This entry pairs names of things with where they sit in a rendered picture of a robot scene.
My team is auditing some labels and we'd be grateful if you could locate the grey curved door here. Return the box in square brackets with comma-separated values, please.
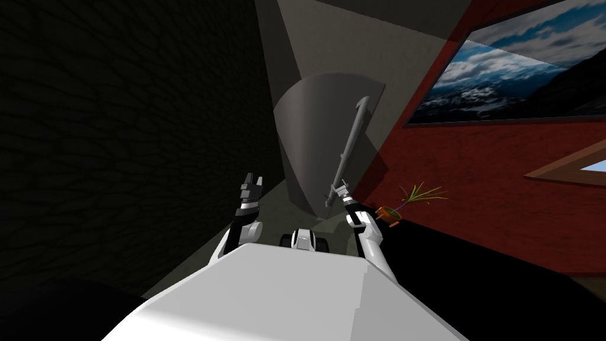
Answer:
[273, 72, 387, 221]

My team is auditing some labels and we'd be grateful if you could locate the orange potted green plant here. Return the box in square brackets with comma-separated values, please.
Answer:
[375, 182, 449, 229]

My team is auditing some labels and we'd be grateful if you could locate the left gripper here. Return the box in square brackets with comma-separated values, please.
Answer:
[238, 172, 264, 204]

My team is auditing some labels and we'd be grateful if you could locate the framed mountain landscape picture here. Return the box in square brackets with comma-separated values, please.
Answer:
[403, 0, 606, 129]

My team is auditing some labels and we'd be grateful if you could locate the wooden framed window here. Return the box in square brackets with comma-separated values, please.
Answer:
[523, 139, 606, 189]

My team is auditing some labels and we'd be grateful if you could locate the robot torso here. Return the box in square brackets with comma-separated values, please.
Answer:
[101, 227, 468, 341]

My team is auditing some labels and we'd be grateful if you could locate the grey bar handle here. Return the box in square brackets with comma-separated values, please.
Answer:
[324, 96, 372, 210]

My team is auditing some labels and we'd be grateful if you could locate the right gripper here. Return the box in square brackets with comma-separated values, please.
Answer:
[331, 182, 354, 205]

